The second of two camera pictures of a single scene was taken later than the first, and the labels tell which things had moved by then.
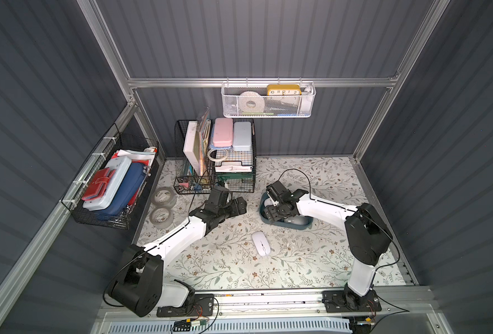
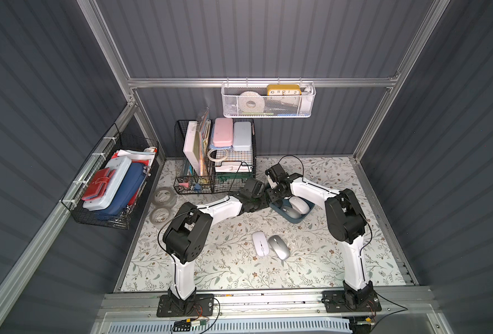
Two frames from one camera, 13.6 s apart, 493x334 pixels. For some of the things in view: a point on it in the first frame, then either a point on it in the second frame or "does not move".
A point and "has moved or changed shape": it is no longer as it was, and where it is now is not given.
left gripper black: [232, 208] → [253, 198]
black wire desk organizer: [215, 152] does not move
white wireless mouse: [261, 243] does not move
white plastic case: [121, 166] does not move
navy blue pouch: [135, 177] does not move
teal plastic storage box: [278, 223] has moved or changed shape
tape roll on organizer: [213, 159] does not move
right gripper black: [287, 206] → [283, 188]
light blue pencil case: [241, 136] does not move
